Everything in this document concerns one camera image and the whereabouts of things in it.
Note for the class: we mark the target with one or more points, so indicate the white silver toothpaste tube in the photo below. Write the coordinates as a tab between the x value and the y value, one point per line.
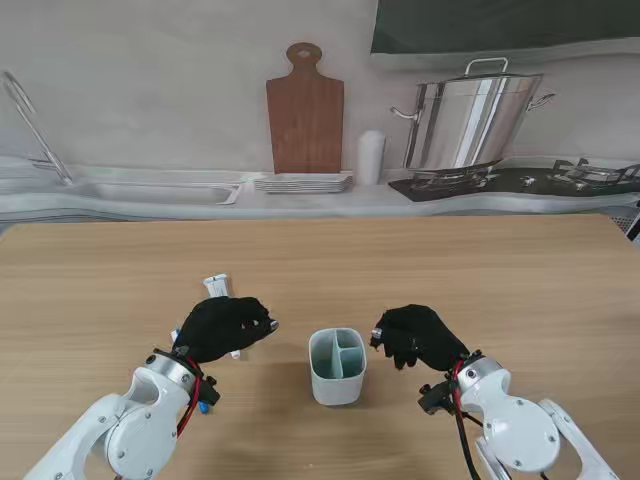
217	286

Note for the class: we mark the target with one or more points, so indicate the white cylindrical canister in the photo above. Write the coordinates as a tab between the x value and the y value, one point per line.
371	157

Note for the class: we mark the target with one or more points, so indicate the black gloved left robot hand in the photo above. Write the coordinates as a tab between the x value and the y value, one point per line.
220	325

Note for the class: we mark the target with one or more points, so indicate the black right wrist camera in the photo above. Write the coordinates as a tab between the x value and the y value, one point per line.
435	397

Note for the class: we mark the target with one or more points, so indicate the dark range hood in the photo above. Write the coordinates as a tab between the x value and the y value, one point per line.
500	25

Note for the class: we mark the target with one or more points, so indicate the blue toothbrush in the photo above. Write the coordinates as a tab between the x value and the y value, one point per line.
204	408

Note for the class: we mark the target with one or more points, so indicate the chrome arched faucet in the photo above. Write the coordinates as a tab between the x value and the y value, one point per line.
37	135

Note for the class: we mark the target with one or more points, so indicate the large steel stock pot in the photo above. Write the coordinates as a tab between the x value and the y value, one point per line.
470	125

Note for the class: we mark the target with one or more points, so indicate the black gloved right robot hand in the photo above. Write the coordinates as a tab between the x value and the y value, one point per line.
425	335

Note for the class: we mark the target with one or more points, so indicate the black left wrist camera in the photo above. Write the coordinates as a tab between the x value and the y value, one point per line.
210	395

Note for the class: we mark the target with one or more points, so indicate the black gas stove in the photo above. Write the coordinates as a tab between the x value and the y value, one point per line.
515	185

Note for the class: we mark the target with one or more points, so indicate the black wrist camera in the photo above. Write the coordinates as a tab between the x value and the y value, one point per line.
210	395
435	397

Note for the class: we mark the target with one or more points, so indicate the perforated metal panel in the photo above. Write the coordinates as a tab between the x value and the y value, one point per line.
631	222

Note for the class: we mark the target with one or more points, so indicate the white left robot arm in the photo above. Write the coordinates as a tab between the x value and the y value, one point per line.
135	430

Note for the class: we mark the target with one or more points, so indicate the white divided toothbrush holder cup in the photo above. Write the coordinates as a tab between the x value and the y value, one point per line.
335	387

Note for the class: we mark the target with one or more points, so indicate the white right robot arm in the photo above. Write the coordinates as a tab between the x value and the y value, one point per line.
520	430

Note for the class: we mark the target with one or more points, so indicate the brown wooden cutting board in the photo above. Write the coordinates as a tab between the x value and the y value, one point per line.
305	120

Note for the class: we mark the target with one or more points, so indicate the stack of white plates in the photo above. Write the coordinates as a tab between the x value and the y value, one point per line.
302	183

